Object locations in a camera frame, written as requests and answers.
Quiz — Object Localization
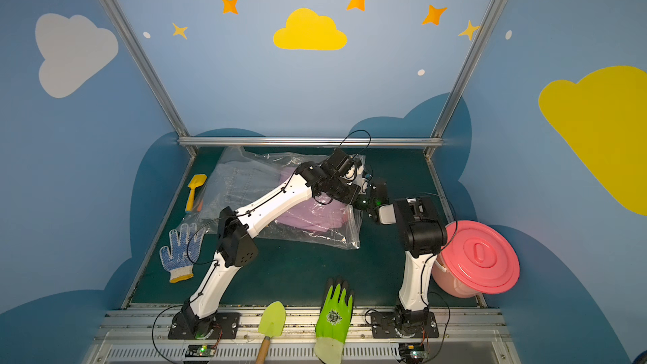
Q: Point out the purple trousers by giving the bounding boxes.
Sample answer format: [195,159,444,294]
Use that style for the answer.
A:
[276,198,353,233]

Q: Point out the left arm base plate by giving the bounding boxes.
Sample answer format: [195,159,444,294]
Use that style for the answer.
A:
[168,312,240,340]

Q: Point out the controller board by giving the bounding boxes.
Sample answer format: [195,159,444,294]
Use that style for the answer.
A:
[398,344,429,364]
[185,345,217,358]

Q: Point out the aluminium frame rail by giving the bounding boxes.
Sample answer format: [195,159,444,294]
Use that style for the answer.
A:
[178,136,443,148]

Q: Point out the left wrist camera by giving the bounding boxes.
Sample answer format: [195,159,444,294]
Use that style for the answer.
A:
[321,148,363,182]

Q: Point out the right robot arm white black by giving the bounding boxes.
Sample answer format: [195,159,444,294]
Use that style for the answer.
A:
[354,179,449,330]

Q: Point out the right controller board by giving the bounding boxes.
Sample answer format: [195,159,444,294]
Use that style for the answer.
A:
[398,344,429,364]

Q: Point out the left controller board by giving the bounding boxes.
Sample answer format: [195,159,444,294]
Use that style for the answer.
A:
[185,345,217,358]

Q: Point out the yellow toy shovel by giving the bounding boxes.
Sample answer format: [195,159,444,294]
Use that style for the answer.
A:
[185,174,207,212]

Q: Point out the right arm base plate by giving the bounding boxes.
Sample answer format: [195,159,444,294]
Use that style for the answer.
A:
[365,310,440,339]

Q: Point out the green garden trowel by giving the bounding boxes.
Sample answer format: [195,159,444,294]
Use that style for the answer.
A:
[255,301,286,364]

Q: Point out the clear plastic vacuum bag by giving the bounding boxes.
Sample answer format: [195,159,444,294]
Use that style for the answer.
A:
[181,147,362,249]

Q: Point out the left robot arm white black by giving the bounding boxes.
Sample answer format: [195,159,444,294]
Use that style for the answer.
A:
[168,157,362,340]

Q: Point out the pink bucket with lid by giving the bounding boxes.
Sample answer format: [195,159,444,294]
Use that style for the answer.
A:
[431,220,521,298]

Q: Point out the blue dotted white glove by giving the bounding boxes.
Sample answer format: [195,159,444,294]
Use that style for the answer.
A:
[159,223,205,284]

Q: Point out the green black work glove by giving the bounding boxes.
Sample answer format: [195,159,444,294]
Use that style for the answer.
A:
[314,277,354,364]

